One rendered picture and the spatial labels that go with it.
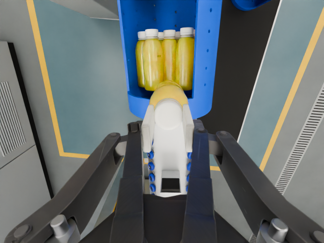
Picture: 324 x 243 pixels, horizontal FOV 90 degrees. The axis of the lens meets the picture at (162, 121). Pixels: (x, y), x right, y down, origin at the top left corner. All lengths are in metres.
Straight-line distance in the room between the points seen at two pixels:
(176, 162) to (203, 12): 0.70
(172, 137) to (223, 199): 1.90
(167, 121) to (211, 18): 0.31
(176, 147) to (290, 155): 1.79
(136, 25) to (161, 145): 0.54
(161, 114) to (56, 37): 1.80
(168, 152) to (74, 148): 1.60
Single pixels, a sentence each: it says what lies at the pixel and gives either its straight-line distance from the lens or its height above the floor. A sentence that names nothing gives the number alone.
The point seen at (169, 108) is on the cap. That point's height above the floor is 1.45.
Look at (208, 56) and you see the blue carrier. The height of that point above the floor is 1.19.
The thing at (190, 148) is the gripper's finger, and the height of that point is 1.51.
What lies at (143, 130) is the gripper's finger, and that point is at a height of 1.51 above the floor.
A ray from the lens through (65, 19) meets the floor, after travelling 1.91.
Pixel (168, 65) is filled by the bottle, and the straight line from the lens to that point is 0.56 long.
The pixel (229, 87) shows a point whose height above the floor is 0.15.
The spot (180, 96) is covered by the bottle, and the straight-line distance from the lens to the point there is 0.24.
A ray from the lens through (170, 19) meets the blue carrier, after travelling 0.70.
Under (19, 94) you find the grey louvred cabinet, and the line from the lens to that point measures 2.17.
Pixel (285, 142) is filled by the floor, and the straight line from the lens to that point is 2.31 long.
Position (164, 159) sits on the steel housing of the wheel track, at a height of 0.93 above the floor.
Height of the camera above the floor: 1.64
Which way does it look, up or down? 66 degrees down
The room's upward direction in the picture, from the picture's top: 173 degrees counter-clockwise
